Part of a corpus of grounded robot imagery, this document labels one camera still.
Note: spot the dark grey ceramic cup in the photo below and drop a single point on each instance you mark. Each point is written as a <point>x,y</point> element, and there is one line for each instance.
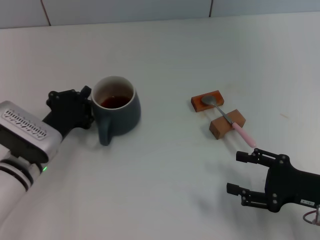
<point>125,117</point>

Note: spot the dark brown tea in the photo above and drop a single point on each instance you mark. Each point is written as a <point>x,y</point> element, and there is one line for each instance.
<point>115,102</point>

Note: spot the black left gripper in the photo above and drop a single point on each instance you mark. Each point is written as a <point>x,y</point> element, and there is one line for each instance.
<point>66,110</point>

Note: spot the reddish flat wooden block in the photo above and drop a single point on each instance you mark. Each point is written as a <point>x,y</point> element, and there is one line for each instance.
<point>197,105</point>

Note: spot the light arched wooden block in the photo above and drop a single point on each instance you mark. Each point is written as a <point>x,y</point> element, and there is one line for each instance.
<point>220,126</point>

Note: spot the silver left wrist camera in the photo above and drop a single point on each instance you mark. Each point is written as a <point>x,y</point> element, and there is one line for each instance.
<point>25,125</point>

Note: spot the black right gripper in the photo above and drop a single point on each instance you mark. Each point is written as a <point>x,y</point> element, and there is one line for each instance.
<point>292,185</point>

